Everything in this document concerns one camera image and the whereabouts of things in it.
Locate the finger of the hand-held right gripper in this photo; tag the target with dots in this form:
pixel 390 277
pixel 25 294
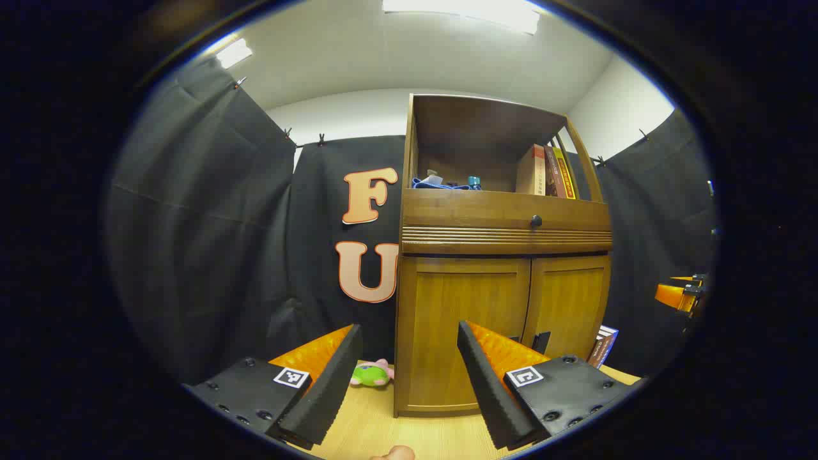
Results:
pixel 674 297

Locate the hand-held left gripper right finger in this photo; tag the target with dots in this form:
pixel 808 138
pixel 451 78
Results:
pixel 482 383

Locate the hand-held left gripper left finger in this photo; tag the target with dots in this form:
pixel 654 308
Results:
pixel 332 377

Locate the wooden double-door shoe cabinet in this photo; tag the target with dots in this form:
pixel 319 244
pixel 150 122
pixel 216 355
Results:
pixel 473 137

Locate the green plush toy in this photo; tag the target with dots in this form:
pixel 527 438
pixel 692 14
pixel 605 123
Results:
pixel 369 375

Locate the dark red box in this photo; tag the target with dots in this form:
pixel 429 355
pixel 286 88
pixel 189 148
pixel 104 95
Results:
pixel 602 346

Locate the black round drawer knob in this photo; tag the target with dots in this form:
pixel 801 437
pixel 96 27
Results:
pixel 535 222

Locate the yellow book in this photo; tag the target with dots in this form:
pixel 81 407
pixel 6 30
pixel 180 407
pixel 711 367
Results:
pixel 567 176

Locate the tan book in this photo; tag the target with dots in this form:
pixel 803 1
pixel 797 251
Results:
pixel 530 171

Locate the black backdrop cloth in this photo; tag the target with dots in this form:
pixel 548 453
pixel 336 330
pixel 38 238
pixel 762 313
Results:
pixel 211 223

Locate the teal small bottle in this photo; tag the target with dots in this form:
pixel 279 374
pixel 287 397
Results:
pixel 474 183

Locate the small ceiling light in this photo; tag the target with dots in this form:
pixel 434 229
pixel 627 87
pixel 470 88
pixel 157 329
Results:
pixel 234 53

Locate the long ceiling light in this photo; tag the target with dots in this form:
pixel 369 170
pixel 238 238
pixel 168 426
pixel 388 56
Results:
pixel 466 9

